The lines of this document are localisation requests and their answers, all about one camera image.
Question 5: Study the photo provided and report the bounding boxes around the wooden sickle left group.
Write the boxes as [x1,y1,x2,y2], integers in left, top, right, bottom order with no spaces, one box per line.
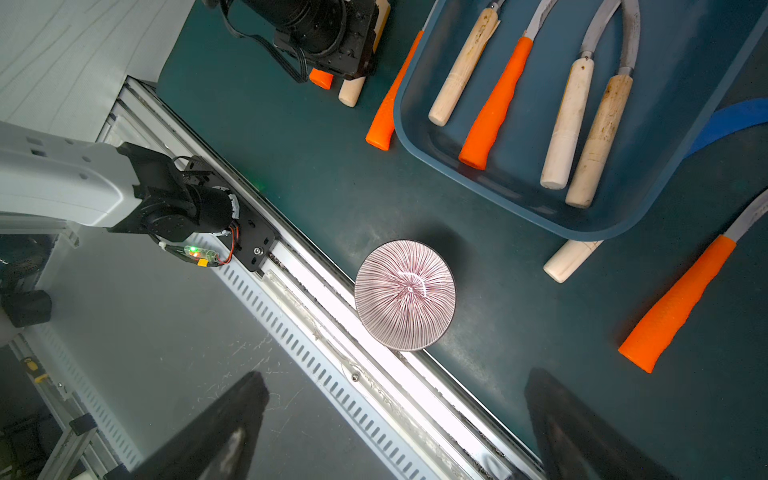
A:
[338,0,391,108]

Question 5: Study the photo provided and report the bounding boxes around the blue plastic storage box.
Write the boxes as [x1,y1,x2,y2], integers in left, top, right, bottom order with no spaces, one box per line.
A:
[394,1,767,241]

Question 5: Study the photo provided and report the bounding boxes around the orange sickle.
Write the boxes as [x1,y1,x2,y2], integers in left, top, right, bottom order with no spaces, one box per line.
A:
[365,1,437,151]
[619,192,767,373]
[309,69,334,90]
[459,0,557,170]

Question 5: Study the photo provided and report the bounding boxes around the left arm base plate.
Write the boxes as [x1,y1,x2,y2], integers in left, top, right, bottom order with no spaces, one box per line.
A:
[175,155,281,276]

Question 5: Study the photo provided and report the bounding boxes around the orange sickle beside box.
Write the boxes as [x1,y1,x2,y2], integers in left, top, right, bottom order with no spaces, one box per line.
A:
[365,1,437,151]

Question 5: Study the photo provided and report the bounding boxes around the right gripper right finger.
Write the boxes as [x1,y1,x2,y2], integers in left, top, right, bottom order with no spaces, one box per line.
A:
[525,368,674,479]

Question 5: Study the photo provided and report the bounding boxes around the purple striped bowl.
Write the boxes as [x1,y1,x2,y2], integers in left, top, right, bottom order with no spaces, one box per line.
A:
[354,240,457,351]

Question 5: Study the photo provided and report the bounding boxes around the slotted cable duct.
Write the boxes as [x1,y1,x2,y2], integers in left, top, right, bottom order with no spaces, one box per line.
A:
[209,262,452,479]

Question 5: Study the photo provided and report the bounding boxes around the aluminium front rail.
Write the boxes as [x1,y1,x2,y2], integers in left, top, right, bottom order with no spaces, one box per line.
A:
[100,78,544,479]

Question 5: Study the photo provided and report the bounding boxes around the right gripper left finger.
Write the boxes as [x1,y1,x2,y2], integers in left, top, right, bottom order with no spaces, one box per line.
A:
[107,371,269,479]

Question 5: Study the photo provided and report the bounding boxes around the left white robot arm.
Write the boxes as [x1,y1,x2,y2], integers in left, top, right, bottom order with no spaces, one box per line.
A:
[1,1,383,260]

